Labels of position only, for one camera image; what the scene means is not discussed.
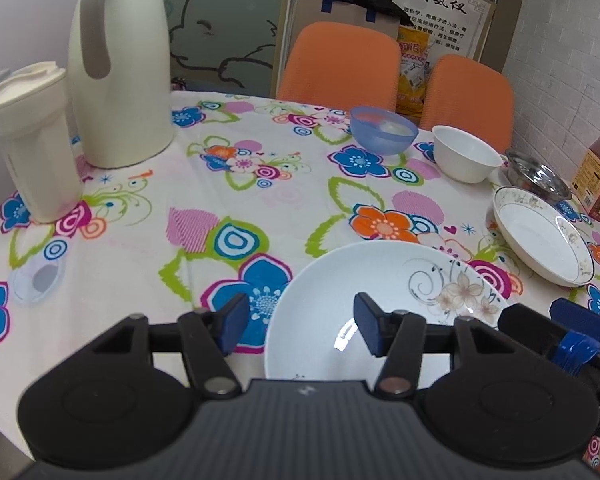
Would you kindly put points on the white plate with flower print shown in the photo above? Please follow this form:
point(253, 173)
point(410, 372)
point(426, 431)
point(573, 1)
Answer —
point(320, 285)

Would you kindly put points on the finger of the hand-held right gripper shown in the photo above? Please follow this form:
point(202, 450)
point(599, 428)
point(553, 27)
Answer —
point(525, 322)
point(582, 316)

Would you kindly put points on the white bowl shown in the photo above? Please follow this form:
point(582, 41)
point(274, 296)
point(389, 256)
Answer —
point(467, 157)

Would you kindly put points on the cream thermos jug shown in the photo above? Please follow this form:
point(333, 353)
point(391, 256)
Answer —
point(125, 85)

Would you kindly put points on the cream tumbler bottle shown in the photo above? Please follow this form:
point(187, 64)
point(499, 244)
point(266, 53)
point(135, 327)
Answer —
point(35, 160)

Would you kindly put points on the wall poster board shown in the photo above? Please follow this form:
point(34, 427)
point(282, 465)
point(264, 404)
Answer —
point(452, 15)

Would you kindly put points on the yellow packet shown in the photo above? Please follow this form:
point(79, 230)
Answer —
point(414, 80)

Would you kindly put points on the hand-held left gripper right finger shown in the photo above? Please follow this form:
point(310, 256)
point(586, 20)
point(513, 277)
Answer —
point(367, 322)

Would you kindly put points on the gold-rimmed white plate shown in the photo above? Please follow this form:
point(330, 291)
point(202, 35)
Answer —
point(540, 235)

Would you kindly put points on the frosted glass panel cartoon drawing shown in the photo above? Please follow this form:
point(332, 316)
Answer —
point(220, 20)

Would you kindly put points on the orange chair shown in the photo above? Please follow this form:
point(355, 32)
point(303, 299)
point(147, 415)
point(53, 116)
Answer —
point(467, 97)
point(340, 67)

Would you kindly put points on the floral tablecloth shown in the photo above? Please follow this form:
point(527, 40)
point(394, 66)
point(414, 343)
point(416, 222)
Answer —
point(145, 195)

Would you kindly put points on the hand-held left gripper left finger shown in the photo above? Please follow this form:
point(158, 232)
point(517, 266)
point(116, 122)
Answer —
point(233, 324)

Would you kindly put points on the blue plastic bowl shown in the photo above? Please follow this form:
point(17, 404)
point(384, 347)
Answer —
point(380, 132)

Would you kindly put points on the stainless steel bowl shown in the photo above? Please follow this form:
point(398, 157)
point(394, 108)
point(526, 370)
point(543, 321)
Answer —
point(537, 177)

